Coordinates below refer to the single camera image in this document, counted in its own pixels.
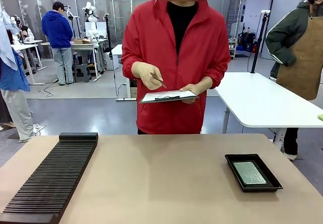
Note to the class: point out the green object on white table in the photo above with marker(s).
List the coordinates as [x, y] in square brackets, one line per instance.
[320, 117]

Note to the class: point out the green PCB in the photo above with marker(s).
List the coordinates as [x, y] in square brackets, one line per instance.
[249, 173]

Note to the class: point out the person in light blue shirt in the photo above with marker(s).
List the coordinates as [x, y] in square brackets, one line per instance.
[12, 82]

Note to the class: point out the person's left hand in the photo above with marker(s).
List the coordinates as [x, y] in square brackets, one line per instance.
[202, 86]

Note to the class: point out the white table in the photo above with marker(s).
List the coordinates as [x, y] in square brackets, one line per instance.
[265, 100]

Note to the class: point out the black slotted PCB rack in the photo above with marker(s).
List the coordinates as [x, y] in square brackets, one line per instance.
[53, 176]

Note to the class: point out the person in red jacket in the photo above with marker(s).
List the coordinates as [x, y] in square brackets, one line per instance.
[174, 45]

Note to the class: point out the small white background robot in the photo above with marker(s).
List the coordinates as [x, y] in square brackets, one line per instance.
[90, 14]

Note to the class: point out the grey clipboard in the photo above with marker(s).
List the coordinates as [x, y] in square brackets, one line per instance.
[151, 101]

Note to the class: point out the seated person with headphones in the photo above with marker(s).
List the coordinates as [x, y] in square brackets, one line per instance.
[24, 32]

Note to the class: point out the white desk with cardboard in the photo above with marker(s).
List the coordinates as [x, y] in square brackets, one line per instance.
[96, 45]

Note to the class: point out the person's right hand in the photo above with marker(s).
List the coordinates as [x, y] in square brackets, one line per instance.
[147, 76]

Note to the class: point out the black step stool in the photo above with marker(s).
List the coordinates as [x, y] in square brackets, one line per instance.
[82, 72]

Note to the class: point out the flat cardboard box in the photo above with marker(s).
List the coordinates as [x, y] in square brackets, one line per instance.
[80, 41]

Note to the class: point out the plain white desk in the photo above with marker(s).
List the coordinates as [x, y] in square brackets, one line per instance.
[117, 51]

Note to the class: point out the black plastic tray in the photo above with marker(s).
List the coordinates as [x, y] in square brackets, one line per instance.
[253, 172]

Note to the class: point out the dark pen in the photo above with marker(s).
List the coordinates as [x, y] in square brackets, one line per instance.
[161, 82]

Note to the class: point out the black pole with white top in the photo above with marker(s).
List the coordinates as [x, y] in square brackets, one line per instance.
[258, 45]

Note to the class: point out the person in blue hoodie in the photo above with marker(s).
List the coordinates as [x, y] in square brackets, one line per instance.
[56, 29]

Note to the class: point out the white paper sheet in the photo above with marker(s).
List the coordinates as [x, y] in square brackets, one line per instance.
[171, 94]

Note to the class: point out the white desk with seated person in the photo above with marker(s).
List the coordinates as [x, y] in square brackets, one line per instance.
[30, 43]

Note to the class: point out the person in brown apron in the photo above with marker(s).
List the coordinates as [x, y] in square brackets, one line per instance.
[302, 45]

